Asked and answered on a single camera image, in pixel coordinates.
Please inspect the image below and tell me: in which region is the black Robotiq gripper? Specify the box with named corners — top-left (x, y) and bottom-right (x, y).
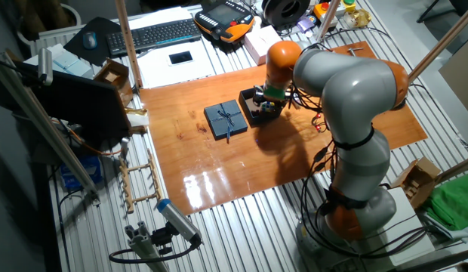
top-left (252, 86), bottom-right (288, 116)

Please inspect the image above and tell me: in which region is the blue gift box lid ribbon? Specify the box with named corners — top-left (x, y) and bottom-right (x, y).
top-left (203, 99), bottom-right (249, 144)

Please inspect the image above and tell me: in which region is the dark blue gift box base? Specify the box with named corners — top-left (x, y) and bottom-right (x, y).
top-left (238, 87), bottom-right (285, 126)

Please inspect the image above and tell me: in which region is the pale pink gift box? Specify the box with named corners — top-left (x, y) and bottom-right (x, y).
top-left (243, 25), bottom-right (283, 66)

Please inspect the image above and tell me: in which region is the orange emergency stop button box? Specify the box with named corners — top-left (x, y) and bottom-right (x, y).
top-left (313, 2), bottom-right (331, 20)

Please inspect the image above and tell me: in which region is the small open cardboard box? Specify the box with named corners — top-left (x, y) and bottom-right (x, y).
top-left (93, 58), bottom-right (134, 107)

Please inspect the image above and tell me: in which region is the cardboard box with inserts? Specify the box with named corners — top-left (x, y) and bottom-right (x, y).
top-left (391, 156), bottom-right (442, 211)

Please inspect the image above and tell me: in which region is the white light blue box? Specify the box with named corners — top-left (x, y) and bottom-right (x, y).
top-left (23, 42), bottom-right (95, 81)

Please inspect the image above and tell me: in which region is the glossy wooden board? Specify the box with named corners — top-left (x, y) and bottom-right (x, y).
top-left (138, 40), bottom-right (429, 216)

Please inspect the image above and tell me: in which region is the small purple object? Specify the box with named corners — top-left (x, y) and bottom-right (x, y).
top-left (296, 14), bottom-right (318, 35)

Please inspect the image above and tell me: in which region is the black filament spool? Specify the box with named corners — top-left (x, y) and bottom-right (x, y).
top-left (262, 0), bottom-right (313, 28)

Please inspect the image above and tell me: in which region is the black orange teach pendant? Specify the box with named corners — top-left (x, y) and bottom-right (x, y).
top-left (193, 0), bottom-right (256, 44)

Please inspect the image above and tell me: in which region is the white smartphone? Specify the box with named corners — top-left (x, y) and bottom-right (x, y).
top-left (166, 50), bottom-right (195, 67)

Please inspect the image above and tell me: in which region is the large white paper sheet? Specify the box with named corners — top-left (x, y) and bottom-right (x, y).
top-left (137, 39), bottom-right (217, 90)

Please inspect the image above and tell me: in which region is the white tissue gold foil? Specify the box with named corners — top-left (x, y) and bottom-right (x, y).
top-left (123, 107), bottom-right (150, 130)

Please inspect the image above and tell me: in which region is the black computer keyboard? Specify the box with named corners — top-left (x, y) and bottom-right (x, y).
top-left (106, 17), bottom-right (203, 58)

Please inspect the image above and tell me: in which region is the wooden ladder rack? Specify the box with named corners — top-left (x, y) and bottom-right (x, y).
top-left (118, 148), bottom-right (163, 215)

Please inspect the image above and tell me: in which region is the aluminium profile stand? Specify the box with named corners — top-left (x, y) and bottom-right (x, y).
top-left (124, 221), bottom-right (171, 272)

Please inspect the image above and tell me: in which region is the black mouse pad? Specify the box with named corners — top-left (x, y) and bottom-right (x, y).
top-left (63, 17), bottom-right (122, 67)

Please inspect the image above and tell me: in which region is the black flat monitor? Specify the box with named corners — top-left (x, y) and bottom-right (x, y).
top-left (13, 60), bottom-right (134, 147)

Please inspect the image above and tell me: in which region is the grey computer mouse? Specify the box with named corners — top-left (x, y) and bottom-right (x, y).
top-left (82, 31), bottom-right (99, 51)

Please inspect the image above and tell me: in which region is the beige flat panel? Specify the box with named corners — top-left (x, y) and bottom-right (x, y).
top-left (438, 44), bottom-right (468, 122)

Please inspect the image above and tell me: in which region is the blue plastic package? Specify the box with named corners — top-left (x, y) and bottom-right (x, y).
top-left (60, 154), bottom-right (104, 192)

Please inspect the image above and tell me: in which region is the green cloth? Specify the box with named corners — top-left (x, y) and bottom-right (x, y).
top-left (422, 172), bottom-right (468, 232)

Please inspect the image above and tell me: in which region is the long aluminium bar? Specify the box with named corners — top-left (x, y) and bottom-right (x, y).
top-left (0, 51), bottom-right (102, 207)

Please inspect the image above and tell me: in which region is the white ribbed panel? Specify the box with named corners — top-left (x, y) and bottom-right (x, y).
top-left (29, 24), bottom-right (88, 57)

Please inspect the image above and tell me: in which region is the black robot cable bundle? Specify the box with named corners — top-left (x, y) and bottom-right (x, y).
top-left (286, 28), bottom-right (431, 260)

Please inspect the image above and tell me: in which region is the wooden frame post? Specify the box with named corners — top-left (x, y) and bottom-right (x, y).
top-left (316, 0), bottom-right (343, 42)
top-left (407, 2), bottom-right (468, 85)
top-left (113, 0), bottom-right (145, 90)
top-left (434, 154), bottom-right (468, 185)

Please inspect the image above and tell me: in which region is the silver camera blue end cap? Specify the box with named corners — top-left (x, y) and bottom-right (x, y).
top-left (155, 198), bottom-right (204, 246)

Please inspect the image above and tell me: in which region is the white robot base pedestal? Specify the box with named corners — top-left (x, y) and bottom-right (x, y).
top-left (296, 187), bottom-right (437, 272)

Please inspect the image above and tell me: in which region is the black camera clamp mount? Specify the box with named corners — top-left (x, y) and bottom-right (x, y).
top-left (149, 221), bottom-right (179, 256)

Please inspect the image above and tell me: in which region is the thin orange cable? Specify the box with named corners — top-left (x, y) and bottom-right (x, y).
top-left (54, 119), bottom-right (122, 157)

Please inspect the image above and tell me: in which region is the black camera cable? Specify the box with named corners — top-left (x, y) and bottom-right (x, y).
top-left (108, 236), bottom-right (203, 264)

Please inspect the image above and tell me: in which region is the silver depth camera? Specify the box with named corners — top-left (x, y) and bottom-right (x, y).
top-left (37, 47), bottom-right (54, 87)

